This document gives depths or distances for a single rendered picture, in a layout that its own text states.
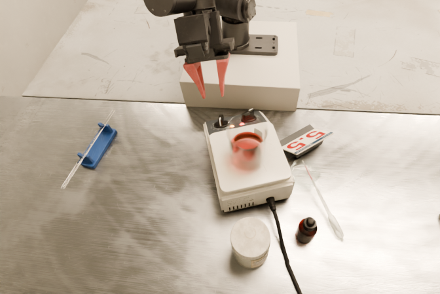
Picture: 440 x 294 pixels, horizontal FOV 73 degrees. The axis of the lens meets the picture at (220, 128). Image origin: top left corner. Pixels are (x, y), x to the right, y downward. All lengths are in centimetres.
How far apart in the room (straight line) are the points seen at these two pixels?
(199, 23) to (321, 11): 61
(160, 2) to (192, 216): 36
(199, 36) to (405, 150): 46
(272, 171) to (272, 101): 21
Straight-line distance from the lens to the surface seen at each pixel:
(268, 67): 68
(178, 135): 66
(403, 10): 106
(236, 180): 49
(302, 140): 62
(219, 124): 58
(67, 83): 89
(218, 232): 55
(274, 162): 50
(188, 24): 44
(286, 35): 78
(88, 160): 67
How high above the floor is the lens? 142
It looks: 53 degrees down
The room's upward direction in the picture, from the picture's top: 8 degrees counter-clockwise
